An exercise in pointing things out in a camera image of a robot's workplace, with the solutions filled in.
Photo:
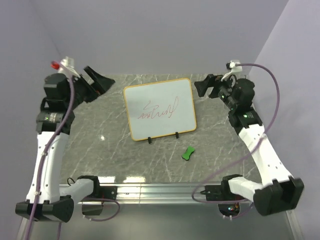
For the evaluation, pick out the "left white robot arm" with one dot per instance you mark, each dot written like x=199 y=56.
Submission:
x=46 y=200

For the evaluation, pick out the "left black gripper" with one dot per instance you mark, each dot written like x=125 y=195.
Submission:
x=102 y=83

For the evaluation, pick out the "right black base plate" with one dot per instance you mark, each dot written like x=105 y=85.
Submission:
x=213 y=193

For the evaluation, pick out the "green whiteboard eraser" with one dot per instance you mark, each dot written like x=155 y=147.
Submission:
x=188 y=152

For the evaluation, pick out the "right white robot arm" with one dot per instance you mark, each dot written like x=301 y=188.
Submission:
x=278 y=190

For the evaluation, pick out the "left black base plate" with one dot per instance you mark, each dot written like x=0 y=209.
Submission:
x=108 y=192

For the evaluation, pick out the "yellow-framed whiteboard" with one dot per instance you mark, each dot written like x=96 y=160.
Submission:
x=160 y=109

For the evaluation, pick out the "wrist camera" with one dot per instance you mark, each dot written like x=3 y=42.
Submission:
x=233 y=68
x=66 y=67

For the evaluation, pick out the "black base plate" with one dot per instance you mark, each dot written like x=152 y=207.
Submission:
x=108 y=192
x=213 y=193

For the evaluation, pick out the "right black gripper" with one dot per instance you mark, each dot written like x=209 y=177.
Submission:
x=202 y=86

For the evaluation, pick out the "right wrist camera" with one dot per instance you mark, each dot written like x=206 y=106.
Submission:
x=233 y=68

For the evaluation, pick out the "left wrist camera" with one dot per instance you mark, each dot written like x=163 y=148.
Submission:
x=66 y=67

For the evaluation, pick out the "aluminium mounting rail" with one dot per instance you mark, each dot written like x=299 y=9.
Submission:
x=157 y=193

